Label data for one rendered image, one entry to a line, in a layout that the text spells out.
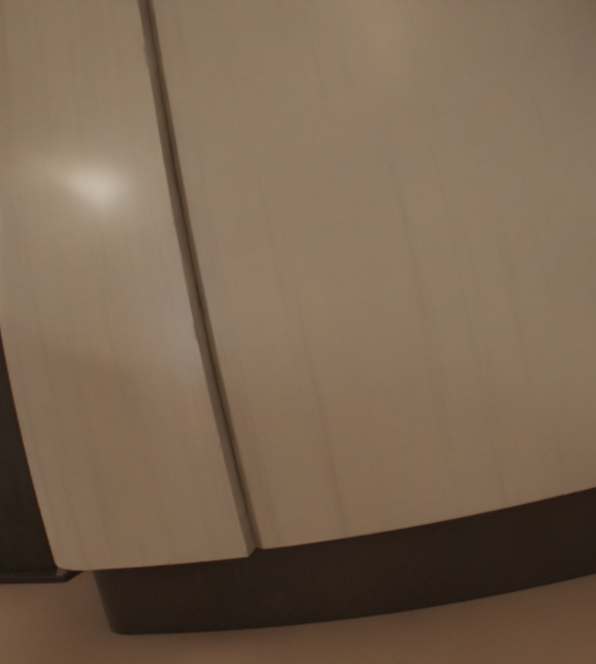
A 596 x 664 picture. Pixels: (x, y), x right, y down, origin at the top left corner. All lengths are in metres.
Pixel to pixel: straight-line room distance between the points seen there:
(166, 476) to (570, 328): 0.50
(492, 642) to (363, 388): 0.32
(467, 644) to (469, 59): 0.65
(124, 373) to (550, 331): 0.50
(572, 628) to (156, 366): 0.55
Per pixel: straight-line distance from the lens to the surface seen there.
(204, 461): 0.78
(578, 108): 0.79
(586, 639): 0.70
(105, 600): 0.97
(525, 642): 0.71
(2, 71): 0.98
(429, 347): 0.73
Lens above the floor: 0.35
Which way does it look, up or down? 1 degrees up
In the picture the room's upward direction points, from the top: 12 degrees counter-clockwise
